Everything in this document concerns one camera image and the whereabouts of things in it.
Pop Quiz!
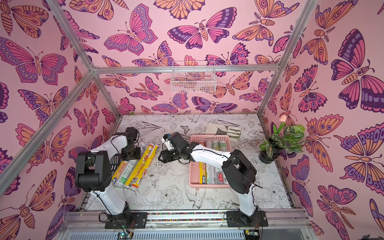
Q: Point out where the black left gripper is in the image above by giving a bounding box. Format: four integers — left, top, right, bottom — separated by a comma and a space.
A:
123, 145, 143, 161

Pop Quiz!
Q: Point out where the pink plastic basket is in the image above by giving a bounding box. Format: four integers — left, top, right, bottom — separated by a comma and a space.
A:
189, 135, 231, 189

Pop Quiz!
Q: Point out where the white green wrap roll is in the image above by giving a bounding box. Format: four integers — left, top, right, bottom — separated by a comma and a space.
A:
220, 140, 228, 185

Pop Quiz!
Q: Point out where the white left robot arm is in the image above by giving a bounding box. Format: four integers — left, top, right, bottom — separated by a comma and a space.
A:
75, 127, 141, 224

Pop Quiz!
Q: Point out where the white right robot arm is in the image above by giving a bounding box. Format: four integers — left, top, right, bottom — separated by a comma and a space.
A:
158, 133, 258, 217

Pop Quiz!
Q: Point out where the yellow red wrap roll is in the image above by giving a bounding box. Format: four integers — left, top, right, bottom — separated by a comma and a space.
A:
123, 145, 159, 192

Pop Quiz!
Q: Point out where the yellow roll far left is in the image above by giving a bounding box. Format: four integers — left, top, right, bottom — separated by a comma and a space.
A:
111, 161, 128, 186

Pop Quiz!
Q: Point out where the green striped folded cloth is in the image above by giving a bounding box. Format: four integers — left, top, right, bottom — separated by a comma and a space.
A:
205, 123, 242, 142

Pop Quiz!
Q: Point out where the potted green plant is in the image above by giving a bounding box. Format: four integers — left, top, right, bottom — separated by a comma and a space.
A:
259, 115, 305, 164

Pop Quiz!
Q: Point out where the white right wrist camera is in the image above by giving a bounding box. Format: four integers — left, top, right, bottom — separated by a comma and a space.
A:
162, 134, 175, 151

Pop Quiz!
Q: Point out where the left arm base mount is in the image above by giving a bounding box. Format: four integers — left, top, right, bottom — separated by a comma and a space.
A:
105, 212, 148, 230

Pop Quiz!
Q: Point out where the white wire wall basket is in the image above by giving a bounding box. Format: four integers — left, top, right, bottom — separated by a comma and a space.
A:
169, 61, 217, 94

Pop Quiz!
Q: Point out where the aluminium front rail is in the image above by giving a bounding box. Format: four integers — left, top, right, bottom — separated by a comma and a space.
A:
56, 209, 317, 240

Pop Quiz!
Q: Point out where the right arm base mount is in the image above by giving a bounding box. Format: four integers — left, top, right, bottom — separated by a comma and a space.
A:
225, 210, 269, 228

